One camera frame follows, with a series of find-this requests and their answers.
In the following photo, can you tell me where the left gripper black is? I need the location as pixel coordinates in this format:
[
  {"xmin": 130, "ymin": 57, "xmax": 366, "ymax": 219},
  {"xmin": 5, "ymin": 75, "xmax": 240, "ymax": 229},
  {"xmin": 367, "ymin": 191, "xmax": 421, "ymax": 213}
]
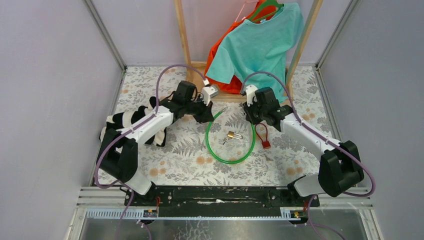
[{"xmin": 183, "ymin": 94, "xmax": 215, "ymax": 124}]

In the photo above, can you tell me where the green cable lock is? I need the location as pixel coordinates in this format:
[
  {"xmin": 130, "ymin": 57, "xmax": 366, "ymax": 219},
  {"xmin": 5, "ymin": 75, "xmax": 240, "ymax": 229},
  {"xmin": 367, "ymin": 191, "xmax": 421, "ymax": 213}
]
[{"xmin": 205, "ymin": 107, "xmax": 257, "ymax": 165}]

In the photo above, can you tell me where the brass padlock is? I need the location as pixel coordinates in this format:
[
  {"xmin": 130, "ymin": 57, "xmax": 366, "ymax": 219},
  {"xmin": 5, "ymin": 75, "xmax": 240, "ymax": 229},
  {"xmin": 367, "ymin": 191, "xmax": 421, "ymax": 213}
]
[{"xmin": 227, "ymin": 131, "xmax": 244, "ymax": 140}]

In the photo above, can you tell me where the red cable lock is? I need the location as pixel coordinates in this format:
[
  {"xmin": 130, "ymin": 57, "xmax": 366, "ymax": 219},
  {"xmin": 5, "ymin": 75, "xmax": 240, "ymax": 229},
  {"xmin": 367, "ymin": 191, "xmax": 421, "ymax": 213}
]
[{"xmin": 254, "ymin": 123, "xmax": 271, "ymax": 150}]

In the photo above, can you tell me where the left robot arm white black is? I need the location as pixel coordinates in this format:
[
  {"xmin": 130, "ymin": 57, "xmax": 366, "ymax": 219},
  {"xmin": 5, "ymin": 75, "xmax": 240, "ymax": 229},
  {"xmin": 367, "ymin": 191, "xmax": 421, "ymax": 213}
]
[{"xmin": 94, "ymin": 80, "xmax": 219, "ymax": 206}]

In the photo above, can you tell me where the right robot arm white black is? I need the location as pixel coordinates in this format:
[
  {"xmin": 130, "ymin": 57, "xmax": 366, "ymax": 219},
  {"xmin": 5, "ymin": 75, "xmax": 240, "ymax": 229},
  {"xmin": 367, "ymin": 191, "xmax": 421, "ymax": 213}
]
[{"xmin": 243, "ymin": 85, "xmax": 365, "ymax": 206}]

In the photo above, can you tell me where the orange garment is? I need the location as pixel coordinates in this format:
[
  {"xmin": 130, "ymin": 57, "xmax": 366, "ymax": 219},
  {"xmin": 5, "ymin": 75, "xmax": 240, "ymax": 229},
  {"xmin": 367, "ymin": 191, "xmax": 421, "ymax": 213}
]
[{"xmin": 202, "ymin": 0, "xmax": 282, "ymax": 95}]

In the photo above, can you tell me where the floral table mat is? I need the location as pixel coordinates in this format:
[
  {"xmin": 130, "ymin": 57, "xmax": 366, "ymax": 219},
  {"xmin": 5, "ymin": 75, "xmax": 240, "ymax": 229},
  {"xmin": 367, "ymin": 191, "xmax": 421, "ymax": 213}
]
[{"xmin": 115, "ymin": 66, "xmax": 338, "ymax": 186}]

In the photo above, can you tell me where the wooden clothes rack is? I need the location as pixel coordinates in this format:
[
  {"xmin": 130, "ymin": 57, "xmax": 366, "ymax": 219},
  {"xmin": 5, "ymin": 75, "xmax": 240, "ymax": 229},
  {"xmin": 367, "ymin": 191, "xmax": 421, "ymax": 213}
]
[{"xmin": 173, "ymin": 0, "xmax": 323, "ymax": 103}]

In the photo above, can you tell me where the teal t-shirt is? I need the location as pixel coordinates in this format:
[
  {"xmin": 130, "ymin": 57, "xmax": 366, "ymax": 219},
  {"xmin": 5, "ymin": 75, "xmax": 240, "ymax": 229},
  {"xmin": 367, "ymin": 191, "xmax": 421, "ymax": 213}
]
[{"xmin": 205, "ymin": 2, "xmax": 304, "ymax": 103}]

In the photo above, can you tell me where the black white striped cloth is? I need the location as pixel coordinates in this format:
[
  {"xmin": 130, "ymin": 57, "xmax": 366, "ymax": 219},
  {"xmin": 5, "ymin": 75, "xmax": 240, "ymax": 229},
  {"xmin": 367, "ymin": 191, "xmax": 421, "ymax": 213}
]
[{"xmin": 99, "ymin": 96, "xmax": 167, "ymax": 147}]

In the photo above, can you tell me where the green hanger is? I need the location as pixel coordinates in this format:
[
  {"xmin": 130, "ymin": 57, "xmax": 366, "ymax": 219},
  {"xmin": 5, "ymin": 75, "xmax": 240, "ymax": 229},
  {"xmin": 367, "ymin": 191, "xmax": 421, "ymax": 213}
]
[{"xmin": 247, "ymin": 0, "xmax": 285, "ymax": 23}]

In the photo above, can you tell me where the pink hanger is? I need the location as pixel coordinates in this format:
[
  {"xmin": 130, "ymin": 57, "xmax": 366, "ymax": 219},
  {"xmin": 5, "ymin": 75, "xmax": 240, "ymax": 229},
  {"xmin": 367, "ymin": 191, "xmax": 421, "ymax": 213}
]
[{"xmin": 234, "ymin": 0, "xmax": 259, "ymax": 22}]

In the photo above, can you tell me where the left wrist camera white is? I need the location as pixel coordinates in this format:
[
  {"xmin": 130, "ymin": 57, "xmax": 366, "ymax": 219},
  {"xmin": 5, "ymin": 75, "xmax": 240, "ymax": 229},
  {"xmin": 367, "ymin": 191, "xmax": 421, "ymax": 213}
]
[{"xmin": 201, "ymin": 78, "xmax": 220, "ymax": 106}]

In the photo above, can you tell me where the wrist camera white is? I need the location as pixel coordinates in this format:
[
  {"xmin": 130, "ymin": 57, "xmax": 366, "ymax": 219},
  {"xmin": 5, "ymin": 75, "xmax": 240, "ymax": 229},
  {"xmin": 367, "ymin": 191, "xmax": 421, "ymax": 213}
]
[
  {"xmin": 244, "ymin": 84, "xmax": 258, "ymax": 107},
  {"xmin": 201, "ymin": 78, "xmax": 220, "ymax": 106}
]

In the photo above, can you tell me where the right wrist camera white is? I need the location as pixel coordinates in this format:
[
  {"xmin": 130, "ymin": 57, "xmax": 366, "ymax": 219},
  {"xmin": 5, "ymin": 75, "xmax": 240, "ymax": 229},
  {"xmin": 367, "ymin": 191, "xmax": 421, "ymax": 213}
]
[{"xmin": 244, "ymin": 84, "xmax": 258, "ymax": 107}]

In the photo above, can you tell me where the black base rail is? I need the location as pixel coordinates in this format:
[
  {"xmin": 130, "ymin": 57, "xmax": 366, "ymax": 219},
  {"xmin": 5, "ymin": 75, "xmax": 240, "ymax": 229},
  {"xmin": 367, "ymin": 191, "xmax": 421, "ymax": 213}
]
[{"xmin": 124, "ymin": 185, "xmax": 320, "ymax": 218}]

